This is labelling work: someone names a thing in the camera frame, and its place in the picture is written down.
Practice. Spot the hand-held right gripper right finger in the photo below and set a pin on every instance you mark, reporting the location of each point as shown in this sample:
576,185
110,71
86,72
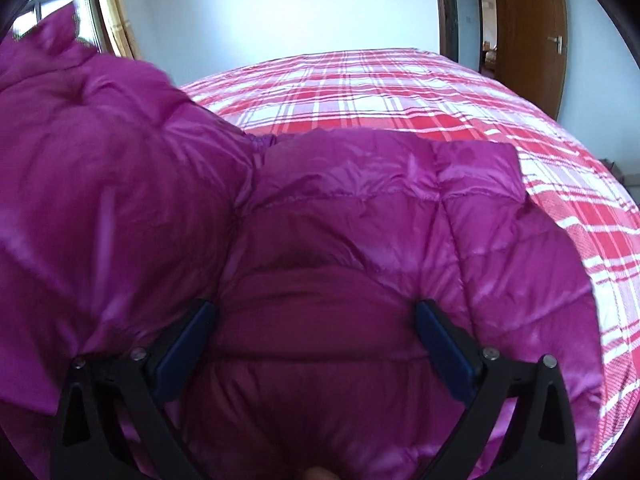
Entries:
445,350

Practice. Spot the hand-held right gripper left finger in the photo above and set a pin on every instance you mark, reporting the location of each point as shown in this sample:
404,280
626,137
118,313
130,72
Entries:
185,350

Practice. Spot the purple down jacket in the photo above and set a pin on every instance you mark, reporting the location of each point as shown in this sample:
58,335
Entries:
350,210

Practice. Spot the brown wooden door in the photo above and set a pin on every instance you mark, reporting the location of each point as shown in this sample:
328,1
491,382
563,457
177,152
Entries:
525,50

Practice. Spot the window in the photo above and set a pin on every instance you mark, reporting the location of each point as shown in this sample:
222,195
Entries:
50,2

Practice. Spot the dark wooden door frame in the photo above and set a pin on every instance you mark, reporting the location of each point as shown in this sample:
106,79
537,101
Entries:
445,10

